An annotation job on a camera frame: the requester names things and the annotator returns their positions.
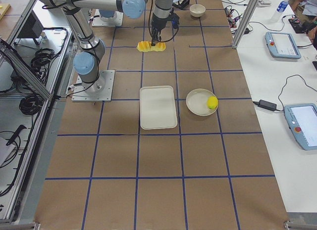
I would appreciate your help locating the beige round plate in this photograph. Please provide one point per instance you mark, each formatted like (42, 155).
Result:
(196, 102)

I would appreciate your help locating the black power adapter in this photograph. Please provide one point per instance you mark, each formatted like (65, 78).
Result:
(267, 105)

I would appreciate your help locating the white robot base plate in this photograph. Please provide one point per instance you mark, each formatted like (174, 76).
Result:
(101, 90)

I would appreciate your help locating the plastic water bottle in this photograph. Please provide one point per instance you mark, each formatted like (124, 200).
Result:
(279, 11)

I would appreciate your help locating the white rectangular tray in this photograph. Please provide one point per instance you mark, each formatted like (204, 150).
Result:
(157, 108)

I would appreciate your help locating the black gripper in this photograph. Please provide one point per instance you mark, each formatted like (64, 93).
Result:
(157, 23)

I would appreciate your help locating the blue teach pendant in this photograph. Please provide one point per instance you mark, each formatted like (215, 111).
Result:
(282, 45)
(302, 121)

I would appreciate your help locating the yellow lemon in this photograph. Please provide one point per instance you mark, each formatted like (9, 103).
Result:
(212, 102)

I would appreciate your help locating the orange striped bread roll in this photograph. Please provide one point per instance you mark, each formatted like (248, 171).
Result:
(146, 46)

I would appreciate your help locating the black plate rack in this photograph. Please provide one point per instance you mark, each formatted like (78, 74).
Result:
(180, 4)

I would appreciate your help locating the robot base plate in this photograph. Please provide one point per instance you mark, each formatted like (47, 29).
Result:
(100, 21)

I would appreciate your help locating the aluminium frame post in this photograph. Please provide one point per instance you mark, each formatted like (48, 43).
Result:
(252, 4)

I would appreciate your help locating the beige bowl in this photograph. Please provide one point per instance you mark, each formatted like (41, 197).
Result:
(197, 10)

